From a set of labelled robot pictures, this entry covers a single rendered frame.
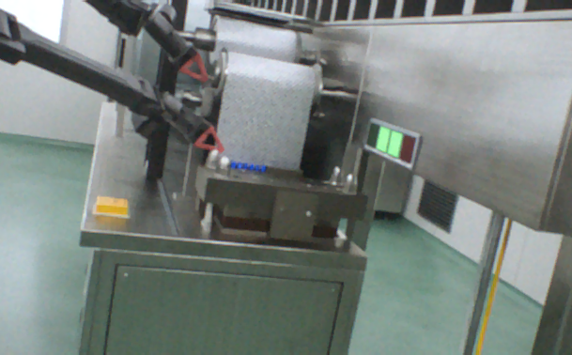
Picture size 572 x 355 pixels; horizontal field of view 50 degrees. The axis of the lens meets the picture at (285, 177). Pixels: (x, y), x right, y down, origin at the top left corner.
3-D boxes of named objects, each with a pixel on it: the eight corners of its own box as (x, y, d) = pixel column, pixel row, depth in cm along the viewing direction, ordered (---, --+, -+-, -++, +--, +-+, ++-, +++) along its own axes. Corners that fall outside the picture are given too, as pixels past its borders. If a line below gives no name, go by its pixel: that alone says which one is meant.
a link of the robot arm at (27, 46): (-5, 35, 112) (-12, -3, 118) (-22, 55, 114) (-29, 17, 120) (166, 110, 146) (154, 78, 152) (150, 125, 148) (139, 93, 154)
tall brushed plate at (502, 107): (209, 78, 379) (217, 28, 374) (253, 85, 387) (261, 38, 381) (523, 230, 87) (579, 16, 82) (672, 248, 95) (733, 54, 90)
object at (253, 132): (210, 167, 160) (222, 97, 157) (296, 178, 167) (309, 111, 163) (210, 168, 159) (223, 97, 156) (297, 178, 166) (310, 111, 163)
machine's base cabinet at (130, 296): (88, 246, 382) (106, 109, 367) (192, 255, 401) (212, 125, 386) (45, 594, 145) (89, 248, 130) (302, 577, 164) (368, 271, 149)
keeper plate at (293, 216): (268, 234, 146) (276, 190, 144) (307, 239, 149) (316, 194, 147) (270, 238, 144) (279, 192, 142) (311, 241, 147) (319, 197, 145)
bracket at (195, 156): (171, 195, 171) (188, 85, 165) (194, 198, 173) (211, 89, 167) (173, 200, 166) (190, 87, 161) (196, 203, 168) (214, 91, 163)
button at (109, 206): (96, 205, 148) (97, 195, 147) (126, 208, 150) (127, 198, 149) (95, 213, 141) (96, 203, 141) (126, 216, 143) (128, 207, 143)
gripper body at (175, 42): (178, 69, 154) (157, 46, 151) (172, 63, 163) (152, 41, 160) (197, 51, 154) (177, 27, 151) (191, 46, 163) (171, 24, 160)
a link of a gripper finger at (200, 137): (215, 162, 157) (187, 140, 154) (211, 158, 164) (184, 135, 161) (233, 142, 157) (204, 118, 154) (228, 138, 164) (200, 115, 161)
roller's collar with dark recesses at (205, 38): (191, 48, 185) (194, 26, 184) (210, 52, 187) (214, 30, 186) (193, 49, 179) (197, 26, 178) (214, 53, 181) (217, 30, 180)
